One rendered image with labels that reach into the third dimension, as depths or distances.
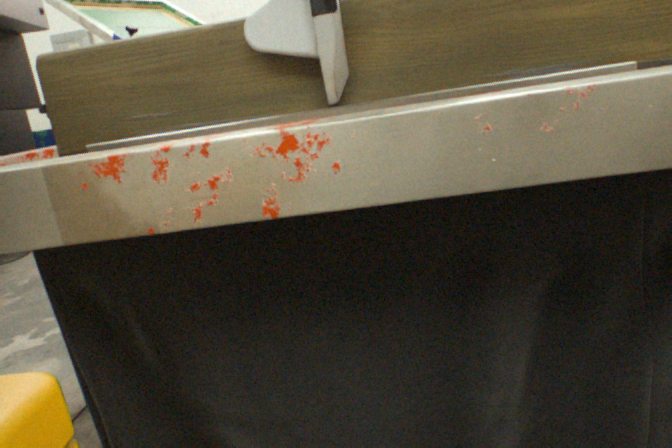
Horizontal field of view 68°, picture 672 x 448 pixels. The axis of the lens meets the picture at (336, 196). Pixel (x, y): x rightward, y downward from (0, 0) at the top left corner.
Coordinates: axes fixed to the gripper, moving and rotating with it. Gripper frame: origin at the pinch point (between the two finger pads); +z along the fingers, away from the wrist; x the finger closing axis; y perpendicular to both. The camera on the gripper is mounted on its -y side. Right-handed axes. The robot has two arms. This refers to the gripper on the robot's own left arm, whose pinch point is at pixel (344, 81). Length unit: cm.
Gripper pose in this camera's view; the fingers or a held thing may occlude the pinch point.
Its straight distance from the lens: 34.0
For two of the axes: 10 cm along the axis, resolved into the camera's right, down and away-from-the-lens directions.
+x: -0.8, 2.3, -9.7
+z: 1.5, 9.7, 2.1
